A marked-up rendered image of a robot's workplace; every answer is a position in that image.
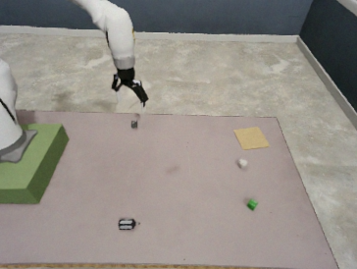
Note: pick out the green die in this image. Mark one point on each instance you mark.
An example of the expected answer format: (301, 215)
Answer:
(252, 204)

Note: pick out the tan flat mat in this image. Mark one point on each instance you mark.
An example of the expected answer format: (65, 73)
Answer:
(251, 138)

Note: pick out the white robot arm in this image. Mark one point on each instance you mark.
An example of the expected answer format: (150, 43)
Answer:
(119, 32)

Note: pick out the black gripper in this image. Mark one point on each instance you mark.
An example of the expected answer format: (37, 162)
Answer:
(129, 80)

